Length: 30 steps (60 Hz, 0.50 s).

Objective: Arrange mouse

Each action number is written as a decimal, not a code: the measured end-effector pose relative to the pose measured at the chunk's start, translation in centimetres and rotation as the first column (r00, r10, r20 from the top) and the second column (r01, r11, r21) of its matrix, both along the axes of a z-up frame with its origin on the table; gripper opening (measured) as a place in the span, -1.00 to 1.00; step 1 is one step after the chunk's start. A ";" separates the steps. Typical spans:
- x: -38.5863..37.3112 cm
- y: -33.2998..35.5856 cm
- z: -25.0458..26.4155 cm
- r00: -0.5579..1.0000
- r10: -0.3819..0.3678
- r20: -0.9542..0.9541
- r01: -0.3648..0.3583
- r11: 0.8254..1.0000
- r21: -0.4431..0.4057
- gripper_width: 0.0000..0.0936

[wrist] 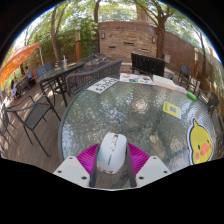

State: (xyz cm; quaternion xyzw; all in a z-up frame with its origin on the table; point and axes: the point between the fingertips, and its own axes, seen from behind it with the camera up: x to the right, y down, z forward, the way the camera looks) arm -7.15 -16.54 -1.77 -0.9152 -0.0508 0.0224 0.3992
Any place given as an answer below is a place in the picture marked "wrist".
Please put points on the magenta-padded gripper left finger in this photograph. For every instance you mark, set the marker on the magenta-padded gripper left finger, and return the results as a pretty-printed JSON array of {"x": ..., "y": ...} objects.
[{"x": 85, "y": 160}]

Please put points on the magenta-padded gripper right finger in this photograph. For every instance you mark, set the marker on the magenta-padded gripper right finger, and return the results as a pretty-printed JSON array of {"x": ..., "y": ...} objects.
[{"x": 138, "y": 160}]

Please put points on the white computer mouse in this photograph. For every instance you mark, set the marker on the white computer mouse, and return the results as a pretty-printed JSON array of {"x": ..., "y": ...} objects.
[{"x": 111, "y": 151}]

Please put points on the yellow duck-shaped mouse pad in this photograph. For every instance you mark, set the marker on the yellow duck-shaped mouse pad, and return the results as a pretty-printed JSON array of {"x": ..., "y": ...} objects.
[{"x": 201, "y": 143}]

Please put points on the yellow square card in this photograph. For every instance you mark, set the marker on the yellow square card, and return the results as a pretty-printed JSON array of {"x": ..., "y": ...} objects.
[{"x": 172, "y": 109}]

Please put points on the black metal mesh chair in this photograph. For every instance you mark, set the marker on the black metal mesh chair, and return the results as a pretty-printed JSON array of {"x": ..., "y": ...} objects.
[
  {"x": 185, "y": 71},
  {"x": 35, "y": 115},
  {"x": 212, "y": 100}
]

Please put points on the white card with black print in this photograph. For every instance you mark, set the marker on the white card with black print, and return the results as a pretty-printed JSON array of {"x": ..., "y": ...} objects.
[{"x": 102, "y": 85}]

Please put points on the dark wicker armchair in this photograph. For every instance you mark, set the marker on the dark wicker armchair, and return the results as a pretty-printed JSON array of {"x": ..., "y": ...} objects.
[{"x": 90, "y": 78}]

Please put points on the small white booklet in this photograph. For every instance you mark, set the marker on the small white booklet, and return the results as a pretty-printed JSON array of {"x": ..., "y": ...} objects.
[{"x": 181, "y": 89}]

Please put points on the dark round patio table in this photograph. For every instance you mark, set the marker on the dark round patio table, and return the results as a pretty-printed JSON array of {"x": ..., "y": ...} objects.
[{"x": 58, "y": 71}]

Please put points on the blue-grey patio chair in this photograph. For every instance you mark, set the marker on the blue-grey patio chair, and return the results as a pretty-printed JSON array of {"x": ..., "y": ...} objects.
[{"x": 43, "y": 69}]

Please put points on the person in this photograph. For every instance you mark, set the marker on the person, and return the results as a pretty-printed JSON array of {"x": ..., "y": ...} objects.
[
  {"x": 27, "y": 73},
  {"x": 14, "y": 88}
]

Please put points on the orange patio umbrella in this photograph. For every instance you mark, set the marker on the orange patio umbrella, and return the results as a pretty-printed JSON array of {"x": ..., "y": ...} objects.
[{"x": 16, "y": 60}]

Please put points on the grey wall box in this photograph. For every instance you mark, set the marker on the grey wall box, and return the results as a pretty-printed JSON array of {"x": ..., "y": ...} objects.
[{"x": 167, "y": 58}]

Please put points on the wooden lamp post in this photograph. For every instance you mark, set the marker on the wooden lamp post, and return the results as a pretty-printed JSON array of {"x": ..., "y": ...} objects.
[
  {"x": 196, "y": 63},
  {"x": 78, "y": 45}
]

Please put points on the black wall lamp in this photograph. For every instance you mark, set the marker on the black wall lamp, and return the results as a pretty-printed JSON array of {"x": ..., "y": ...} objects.
[
  {"x": 103, "y": 35},
  {"x": 153, "y": 39}
]

